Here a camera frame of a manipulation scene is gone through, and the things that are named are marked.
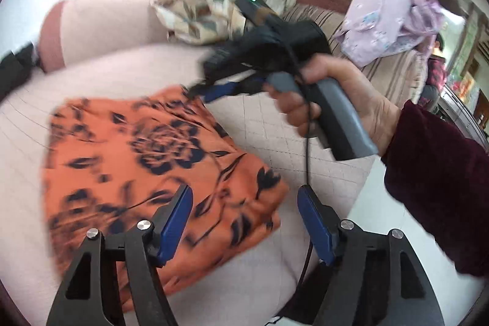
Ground orange black floral garment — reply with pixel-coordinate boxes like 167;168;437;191
42;86;289;295

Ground person's right hand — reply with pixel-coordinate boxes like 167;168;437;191
264;54;400;156

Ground striped sofa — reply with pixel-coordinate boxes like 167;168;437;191
285;0;443;106

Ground lilac floral garment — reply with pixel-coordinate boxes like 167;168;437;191
334;0;444;68

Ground pink bolster pillow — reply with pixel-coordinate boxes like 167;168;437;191
36;0;182;74

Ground person in background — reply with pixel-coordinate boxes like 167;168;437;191
418;34;447;112

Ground black garment on bed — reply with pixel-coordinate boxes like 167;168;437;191
0;42;39;102

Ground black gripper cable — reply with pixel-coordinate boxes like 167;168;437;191
273;39;315;321

